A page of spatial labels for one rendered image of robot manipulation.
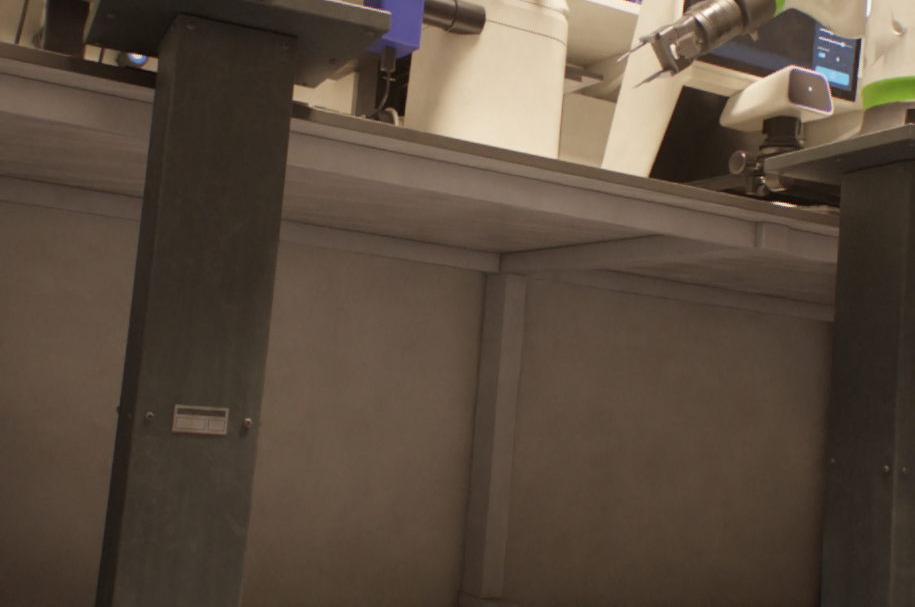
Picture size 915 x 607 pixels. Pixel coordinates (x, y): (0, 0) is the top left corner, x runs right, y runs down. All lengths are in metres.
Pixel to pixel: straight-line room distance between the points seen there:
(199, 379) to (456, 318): 1.32
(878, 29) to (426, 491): 1.27
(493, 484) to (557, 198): 0.90
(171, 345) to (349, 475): 1.22
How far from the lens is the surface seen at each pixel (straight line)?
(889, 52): 1.60
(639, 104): 2.23
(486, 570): 2.31
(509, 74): 1.54
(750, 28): 1.96
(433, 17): 1.50
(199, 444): 1.10
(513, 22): 1.56
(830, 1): 1.95
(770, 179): 1.87
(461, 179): 1.46
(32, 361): 2.08
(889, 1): 1.62
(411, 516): 2.34
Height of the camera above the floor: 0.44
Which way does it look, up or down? 5 degrees up
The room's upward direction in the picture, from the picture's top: 5 degrees clockwise
